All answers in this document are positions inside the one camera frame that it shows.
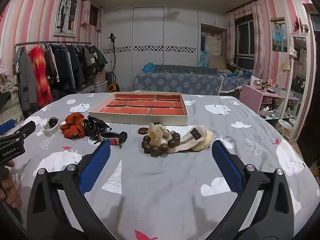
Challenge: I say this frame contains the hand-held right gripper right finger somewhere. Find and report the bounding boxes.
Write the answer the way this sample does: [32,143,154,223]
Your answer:
[211,139,297,240]

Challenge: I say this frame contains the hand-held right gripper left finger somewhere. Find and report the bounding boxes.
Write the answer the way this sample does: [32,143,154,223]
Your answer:
[27,141,112,240]

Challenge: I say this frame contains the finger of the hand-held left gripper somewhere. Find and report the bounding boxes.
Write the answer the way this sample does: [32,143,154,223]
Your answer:
[0,119,15,134]
[12,120,36,138]

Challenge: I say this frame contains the beige yellow plush headband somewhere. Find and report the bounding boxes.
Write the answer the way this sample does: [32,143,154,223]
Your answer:
[172,126,213,153]

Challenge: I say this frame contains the orange scrunchie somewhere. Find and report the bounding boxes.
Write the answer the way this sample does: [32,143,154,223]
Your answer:
[60,112,85,138]

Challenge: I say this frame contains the brown wooden bead bracelet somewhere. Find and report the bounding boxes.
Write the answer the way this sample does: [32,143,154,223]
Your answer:
[141,131,181,158]

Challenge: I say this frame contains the white tray with red compartments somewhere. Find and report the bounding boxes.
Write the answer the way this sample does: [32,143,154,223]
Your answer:
[89,92,188,126]

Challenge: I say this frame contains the person's left hand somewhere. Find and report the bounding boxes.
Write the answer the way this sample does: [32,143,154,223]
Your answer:
[0,160,17,208]

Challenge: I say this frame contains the white bangle with dark bead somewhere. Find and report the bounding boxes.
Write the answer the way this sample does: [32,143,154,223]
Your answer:
[43,117,60,137]

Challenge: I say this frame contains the grey printed bedsheet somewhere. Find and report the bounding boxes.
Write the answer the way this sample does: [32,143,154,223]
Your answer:
[15,92,307,240]

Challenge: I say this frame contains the cream scrunchie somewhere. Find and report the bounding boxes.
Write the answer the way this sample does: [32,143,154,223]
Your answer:
[148,123,173,146]

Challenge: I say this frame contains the white stool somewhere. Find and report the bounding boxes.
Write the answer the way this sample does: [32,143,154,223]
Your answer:
[275,119,297,138]

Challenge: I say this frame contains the row of hanging clothes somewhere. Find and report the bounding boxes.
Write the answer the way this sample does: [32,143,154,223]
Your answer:
[15,44,108,110]

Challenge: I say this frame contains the pink shelf cabinet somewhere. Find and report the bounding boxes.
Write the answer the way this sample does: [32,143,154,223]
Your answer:
[239,84,300,120]

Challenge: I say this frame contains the white storage box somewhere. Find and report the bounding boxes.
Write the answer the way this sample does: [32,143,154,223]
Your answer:
[95,81,108,93]

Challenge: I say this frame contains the pink storage box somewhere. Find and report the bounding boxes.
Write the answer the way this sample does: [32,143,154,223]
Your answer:
[94,70,107,83]

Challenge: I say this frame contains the garment steamer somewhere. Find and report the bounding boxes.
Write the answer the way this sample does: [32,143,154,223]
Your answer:
[106,32,120,92]

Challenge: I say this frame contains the metal clothes rack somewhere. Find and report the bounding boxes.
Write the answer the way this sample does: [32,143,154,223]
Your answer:
[14,41,92,55]

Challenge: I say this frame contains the bed with blue floral cover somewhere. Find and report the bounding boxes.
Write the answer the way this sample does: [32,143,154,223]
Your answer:
[132,64,252,96]

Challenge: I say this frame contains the beige cushion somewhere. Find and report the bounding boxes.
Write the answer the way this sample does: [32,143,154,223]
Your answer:
[209,55,227,69]

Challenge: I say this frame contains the white framed standing mirror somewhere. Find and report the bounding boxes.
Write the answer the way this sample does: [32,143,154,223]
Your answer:
[287,34,315,140]

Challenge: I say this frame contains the blue hanging cloth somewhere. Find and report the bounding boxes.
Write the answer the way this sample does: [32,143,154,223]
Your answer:
[197,36,209,68]

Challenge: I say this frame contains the framed wedding poster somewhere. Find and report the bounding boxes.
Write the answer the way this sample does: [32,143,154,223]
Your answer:
[53,0,78,37]

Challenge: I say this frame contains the large window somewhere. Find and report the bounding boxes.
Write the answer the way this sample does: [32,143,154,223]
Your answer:
[235,20,255,64]

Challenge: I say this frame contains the pink floral curtain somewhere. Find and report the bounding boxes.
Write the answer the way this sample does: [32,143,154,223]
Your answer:
[251,1,267,77]
[226,12,237,64]

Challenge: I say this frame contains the small window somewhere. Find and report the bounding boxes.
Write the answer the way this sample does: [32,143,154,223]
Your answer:
[89,4,98,27]

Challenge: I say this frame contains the couple photo poster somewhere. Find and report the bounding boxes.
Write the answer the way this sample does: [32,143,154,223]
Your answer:
[270,17,288,53]

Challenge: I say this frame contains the white sliding door wardrobe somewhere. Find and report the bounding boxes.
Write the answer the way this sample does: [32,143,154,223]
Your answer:
[101,6,227,92]

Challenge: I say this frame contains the red flower decoration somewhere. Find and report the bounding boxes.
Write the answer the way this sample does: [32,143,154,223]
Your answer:
[294,15,309,33]

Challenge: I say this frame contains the colourful woven bracelet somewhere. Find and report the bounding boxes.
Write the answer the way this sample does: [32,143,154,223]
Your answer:
[91,131,128,148]

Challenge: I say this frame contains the black cord bracelets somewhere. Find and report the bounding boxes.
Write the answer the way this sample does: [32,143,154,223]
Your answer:
[84,116,112,140]

